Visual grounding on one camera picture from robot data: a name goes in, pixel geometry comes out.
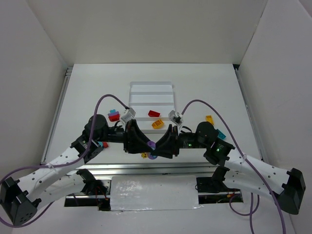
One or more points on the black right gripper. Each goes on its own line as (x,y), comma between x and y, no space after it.
(175,141)

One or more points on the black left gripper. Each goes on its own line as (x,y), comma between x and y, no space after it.
(128,137)

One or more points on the purple flower lego brick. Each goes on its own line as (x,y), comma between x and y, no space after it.
(152,145)

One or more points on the small yellow lego cube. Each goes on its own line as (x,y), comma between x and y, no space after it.
(144,155)

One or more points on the yellow rounded lego brick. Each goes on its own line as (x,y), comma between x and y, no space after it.
(158,124)

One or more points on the red curved lego brick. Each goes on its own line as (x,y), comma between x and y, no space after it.
(152,113)

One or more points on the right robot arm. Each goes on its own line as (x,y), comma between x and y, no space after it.
(235,170)

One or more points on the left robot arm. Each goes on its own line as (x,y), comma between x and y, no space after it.
(23,197)

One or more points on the red lego brick in stack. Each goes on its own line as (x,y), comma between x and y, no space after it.
(114,118)

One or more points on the white divided sorting tray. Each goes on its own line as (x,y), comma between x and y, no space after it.
(151,95)

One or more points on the yellow flat lego plate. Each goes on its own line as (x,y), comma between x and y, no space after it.
(210,119)

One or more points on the silver foil cover plate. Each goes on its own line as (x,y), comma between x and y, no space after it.
(153,193)

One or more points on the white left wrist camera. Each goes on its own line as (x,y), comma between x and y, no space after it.
(128,115)

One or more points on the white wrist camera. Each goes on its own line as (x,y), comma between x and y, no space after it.
(176,118)
(128,115)

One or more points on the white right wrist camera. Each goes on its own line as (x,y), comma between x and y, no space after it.
(176,118)

